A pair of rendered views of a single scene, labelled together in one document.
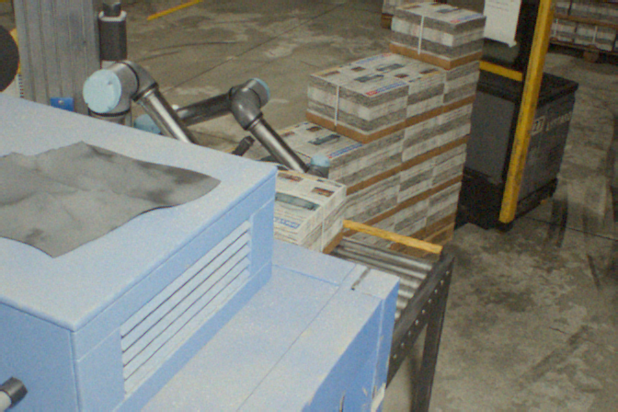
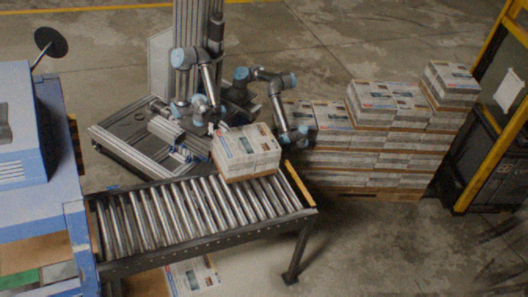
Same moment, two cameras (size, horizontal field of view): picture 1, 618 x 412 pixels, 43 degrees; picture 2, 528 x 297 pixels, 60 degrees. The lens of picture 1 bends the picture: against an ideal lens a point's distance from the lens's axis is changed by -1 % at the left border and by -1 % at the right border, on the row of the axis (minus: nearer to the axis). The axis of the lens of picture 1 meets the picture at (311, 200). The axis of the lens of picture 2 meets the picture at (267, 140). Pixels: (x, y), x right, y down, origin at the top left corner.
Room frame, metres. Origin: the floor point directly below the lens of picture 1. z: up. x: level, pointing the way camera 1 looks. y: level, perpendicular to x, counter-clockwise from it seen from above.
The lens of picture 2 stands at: (0.57, -1.27, 3.00)
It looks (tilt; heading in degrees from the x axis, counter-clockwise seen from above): 41 degrees down; 34
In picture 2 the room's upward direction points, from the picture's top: 12 degrees clockwise
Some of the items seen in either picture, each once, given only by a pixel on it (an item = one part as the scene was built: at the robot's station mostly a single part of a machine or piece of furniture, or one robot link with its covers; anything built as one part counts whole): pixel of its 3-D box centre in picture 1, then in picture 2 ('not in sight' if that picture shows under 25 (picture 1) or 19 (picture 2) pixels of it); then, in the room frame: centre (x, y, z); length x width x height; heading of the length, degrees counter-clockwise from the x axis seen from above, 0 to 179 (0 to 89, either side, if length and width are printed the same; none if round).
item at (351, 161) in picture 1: (329, 211); (335, 152); (3.39, -0.09, 0.42); 1.17 x 0.39 x 0.83; 138
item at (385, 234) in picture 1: (385, 234); (298, 182); (2.51, -0.28, 0.81); 0.43 x 0.03 x 0.02; 66
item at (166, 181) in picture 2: not in sight; (192, 181); (2.01, 0.23, 0.74); 1.34 x 0.05 x 0.12; 156
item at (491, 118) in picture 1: (497, 135); (493, 159); (4.52, -1.12, 0.40); 0.69 x 0.55 x 0.80; 48
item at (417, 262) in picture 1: (373, 251); (287, 187); (2.44, -0.24, 0.77); 0.47 x 0.05 x 0.05; 66
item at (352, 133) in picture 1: (355, 120); (365, 113); (3.49, -0.18, 0.86); 0.38 x 0.29 x 0.04; 48
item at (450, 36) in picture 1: (424, 131); (423, 136); (3.92, -0.58, 0.65); 0.39 x 0.30 x 1.29; 48
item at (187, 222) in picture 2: not in sight; (183, 211); (1.78, 0.06, 0.77); 0.47 x 0.05 x 0.05; 66
